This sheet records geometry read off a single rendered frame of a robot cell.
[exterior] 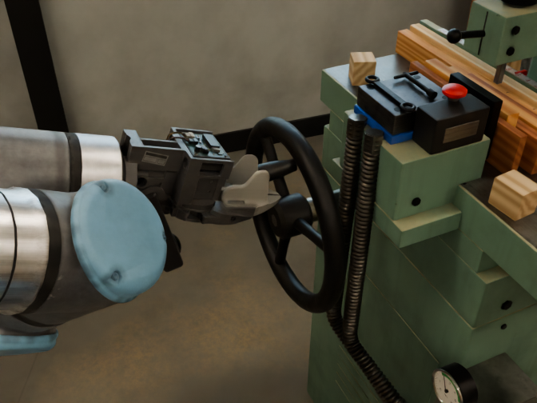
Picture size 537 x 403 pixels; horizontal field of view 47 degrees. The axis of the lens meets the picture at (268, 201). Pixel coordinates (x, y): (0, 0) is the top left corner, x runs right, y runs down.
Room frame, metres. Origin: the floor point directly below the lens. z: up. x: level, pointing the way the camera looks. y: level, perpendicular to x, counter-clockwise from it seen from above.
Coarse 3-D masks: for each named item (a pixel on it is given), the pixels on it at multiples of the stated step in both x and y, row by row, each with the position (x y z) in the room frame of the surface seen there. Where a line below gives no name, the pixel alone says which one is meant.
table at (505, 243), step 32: (384, 64) 1.00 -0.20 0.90; (320, 96) 0.98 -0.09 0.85; (352, 96) 0.89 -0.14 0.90; (480, 192) 0.63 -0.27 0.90; (384, 224) 0.62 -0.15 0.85; (416, 224) 0.60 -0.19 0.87; (448, 224) 0.62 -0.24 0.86; (480, 224) 0.60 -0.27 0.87; (512, 224) 0.57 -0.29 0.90; (512, 256) 0.54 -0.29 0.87
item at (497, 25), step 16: (480, 0) 0.84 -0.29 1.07; (496, 0) 0.84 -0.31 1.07; (480, 16) 0.82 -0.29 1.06; (496, 16) 0.80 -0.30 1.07; (512, 16) 0.79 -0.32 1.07; (528, 16) 0.80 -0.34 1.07; (496, 32) 0.79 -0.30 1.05; (512, 32) 0.78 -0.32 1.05; (528, 32) 0.80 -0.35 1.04; (480, 48) 0.81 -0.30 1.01; (496, 48) 0.78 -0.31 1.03; (512, 48) 0.79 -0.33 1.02; (528, 48) 0.80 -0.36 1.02; (496, 64) 0.78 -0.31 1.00
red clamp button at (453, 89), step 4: (448, 84) 0.68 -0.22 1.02; (452, 84) 0.68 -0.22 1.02; (456, 84) 0.68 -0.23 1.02; (444, 88) 0.67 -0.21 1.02; (448, 88) 0.67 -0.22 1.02; (452, 88) 0.67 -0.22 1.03; (456, 88) 0.67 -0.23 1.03; (460, 88) 0.67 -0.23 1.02; (464, 88) 0.67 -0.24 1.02; (444, 92) 0.67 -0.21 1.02; (448, 92) 0.66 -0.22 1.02; (452, 92) 0.66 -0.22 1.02; (456, 92) 0.66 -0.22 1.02; (460, 92) 0.66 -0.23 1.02; (464, 92) 0.66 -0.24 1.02; (448, 96) 0.66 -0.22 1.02; (452, 96) 0.66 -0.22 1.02; (456, 96) 0.66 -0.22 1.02; (460, 96) 0.66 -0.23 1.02; (464, 96) 0.66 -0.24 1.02
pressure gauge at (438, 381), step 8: (440, 368) 0.52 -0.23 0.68; (448, 368) 0.52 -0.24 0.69; (456, 368) 0.52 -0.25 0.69; (464, 368) 0.52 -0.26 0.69; (432, 376) 0.53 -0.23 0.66; (440, 376) 0.52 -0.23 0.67; (448, 376) 0.50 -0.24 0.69; (456, 376) 0.50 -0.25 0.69; (464, 376) 0.50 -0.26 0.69; (432, 384) 0.52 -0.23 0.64; (440, 384) 0.51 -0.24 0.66; (448, 384) 0.50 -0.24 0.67; (456, 384) 0.49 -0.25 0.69; (464, 384) 0.49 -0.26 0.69; (472, 384) 0.49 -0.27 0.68; (440, 392) 0.51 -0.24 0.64; (448, 392) 0.50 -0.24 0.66; (456, 392) 0.49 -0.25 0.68; (464, 392) 0.48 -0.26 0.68; (472, 392) 0.49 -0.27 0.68; (440, 400) 0.51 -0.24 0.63; (448, 400) 0.50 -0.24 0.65; (456, 400) 0.48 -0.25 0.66; (464, 400) 0.48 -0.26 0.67; (472, 400) 0.48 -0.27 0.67
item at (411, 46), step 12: (408, 36) 1.03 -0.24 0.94; (396, 48) 1.05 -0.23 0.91; (408, 48) 1.02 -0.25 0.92; (420, 48) 0.99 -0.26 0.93; (432, 48) 0.98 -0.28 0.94; (408, 60) 1.01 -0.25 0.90; (420, 60) 0.98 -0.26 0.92; (444, 60) 0.93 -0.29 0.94; (456, 60) 0.93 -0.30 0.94; (468, 72) 0.89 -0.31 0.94; (492, 84) 0.85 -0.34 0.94
